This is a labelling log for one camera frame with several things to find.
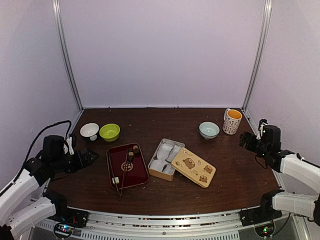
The left circuit board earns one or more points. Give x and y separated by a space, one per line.
62 230

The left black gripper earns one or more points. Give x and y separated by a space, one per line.
82 163

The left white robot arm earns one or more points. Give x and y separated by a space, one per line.
33 175

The aluminium frame post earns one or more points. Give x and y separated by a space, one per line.
264 31
65 54

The white and navy bowl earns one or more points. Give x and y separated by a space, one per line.
89 132

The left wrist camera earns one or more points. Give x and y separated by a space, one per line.
69 145

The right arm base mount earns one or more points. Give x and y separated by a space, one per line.
263 213

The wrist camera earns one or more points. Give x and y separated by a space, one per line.
262 123
69 145

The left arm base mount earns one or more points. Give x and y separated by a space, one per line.
64 214

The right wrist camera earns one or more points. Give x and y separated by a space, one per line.
262 123

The pale blue ceramic bowl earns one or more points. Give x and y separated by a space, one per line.
209 130

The white square chocolate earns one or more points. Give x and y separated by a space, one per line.
115 180

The bear printed tin lid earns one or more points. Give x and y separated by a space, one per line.
194 167

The circuit board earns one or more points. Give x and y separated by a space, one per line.
265 231
62 230

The right circuit board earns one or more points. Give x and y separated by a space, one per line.
265 231

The red lacquer tray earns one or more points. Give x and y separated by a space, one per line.
137 173

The metal tongs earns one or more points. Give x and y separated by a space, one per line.
125 169

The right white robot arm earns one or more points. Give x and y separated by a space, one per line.
300 194

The patterned mug orange inside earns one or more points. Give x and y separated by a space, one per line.
231 121

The lime green bowl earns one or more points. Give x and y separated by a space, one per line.
110 132

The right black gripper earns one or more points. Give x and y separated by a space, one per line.
243 140

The left aluminium frame post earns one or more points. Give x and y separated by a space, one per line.
65 54

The front aluminium rail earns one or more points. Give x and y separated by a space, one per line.
224 225

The right aluminium frame post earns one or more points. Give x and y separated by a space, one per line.
264 31

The tin box with paper cups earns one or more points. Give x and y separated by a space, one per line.
160 165

